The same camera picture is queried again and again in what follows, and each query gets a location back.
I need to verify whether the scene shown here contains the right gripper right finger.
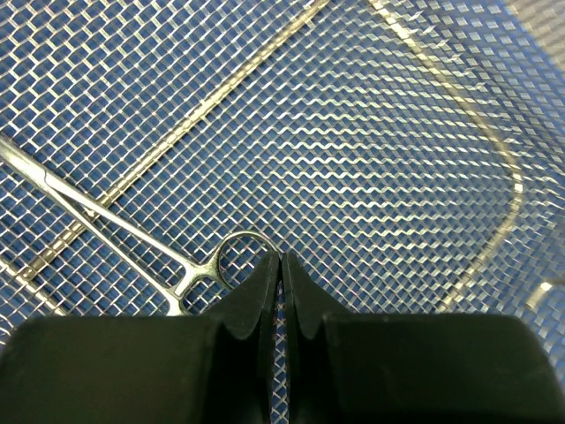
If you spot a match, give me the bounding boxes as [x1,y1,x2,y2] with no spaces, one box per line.
[282,253,564,423]

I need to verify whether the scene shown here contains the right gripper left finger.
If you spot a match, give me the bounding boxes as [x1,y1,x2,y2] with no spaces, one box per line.
[1,254,279,423]

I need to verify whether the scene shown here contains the steel forceps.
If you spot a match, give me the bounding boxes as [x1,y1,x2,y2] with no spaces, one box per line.
[1,136,276,316]

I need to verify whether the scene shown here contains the steel mesh instrument tray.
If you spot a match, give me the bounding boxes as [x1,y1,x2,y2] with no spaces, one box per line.
[0,0,565,424]

